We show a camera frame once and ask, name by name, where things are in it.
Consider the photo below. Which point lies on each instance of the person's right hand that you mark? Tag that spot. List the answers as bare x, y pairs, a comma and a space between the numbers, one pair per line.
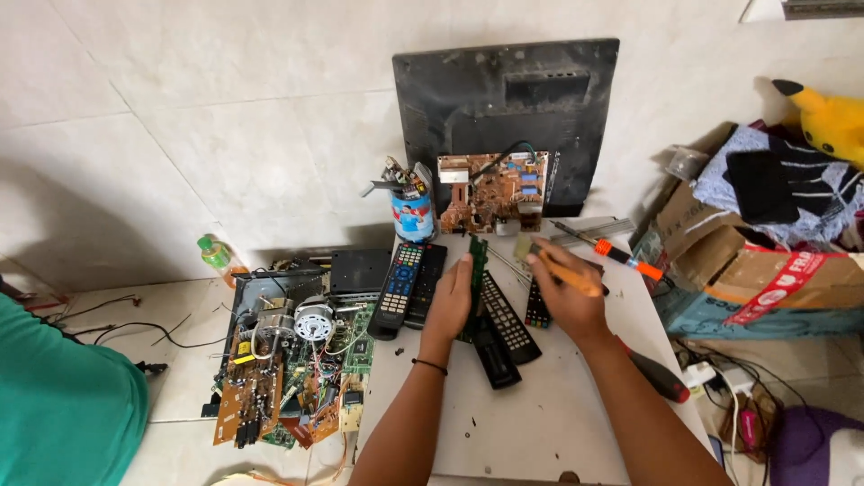
574, 304

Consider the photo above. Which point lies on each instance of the person's left hand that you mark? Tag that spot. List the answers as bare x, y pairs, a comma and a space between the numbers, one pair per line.
447, 307

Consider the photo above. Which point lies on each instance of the person's left fingers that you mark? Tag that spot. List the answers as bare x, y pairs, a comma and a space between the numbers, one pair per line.
462, 273

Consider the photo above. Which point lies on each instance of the person's right fingers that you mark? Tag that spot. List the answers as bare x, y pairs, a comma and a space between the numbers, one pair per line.
548, 260

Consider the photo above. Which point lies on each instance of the green circuit board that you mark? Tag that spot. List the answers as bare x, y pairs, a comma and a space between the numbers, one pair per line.
478, 260

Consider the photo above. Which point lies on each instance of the plain black remote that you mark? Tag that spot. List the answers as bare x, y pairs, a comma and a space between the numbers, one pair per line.
426, 283

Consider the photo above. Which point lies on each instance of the thin metal rods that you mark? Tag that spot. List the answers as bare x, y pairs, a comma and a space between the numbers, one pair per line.
506, 262

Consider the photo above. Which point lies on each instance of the black remote with coloured buttons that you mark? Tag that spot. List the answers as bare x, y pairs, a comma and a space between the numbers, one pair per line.
536, 310

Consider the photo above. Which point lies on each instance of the bundle of metal rods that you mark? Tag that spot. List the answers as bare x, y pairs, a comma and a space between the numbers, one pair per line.
601, 229

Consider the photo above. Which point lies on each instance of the black remote with blue buttons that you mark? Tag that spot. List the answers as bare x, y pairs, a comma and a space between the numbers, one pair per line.
398, 287

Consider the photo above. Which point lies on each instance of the black remote with grey buttons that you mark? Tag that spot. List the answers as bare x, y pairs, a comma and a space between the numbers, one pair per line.
509, 324

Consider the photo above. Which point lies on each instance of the orange and black screwdriver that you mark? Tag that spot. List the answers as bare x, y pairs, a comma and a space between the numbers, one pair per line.
624, 257

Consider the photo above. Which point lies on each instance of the blue can with tools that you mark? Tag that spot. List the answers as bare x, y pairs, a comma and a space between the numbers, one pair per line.
412, 216

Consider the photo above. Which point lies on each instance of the brown power circuit board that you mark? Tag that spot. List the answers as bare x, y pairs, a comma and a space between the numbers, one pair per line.
496, 196

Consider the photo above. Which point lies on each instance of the long black remote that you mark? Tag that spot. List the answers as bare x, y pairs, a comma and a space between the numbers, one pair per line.
496, 364

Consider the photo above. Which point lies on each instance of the black wrist band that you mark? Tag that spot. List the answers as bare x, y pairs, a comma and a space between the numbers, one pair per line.
432, 366

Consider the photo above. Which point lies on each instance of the black plastic box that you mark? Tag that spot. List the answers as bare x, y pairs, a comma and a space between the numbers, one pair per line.
359, 270

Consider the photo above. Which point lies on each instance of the red and black screwdriver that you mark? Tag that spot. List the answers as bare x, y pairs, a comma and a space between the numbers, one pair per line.
658, 378

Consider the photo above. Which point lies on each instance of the clear plastic cup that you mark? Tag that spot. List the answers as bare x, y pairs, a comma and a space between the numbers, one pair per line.
687, 162

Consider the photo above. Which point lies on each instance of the black monitor back cover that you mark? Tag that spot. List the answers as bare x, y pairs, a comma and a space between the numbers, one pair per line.
486, 101

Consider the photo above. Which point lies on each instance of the heap of electronic parts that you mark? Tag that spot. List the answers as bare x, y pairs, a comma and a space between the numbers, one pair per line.
297, 358

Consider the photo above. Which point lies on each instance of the cardboard box with clothes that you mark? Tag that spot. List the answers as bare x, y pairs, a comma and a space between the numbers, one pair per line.
749, 270

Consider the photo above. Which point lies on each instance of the green plastic bottle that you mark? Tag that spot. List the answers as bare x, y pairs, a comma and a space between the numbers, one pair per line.
214, 258

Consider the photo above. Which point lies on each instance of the purple cloth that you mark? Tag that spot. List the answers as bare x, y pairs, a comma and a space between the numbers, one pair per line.
803, 445

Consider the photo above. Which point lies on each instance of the yellow plush toy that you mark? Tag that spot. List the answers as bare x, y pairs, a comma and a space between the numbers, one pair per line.
833, 125

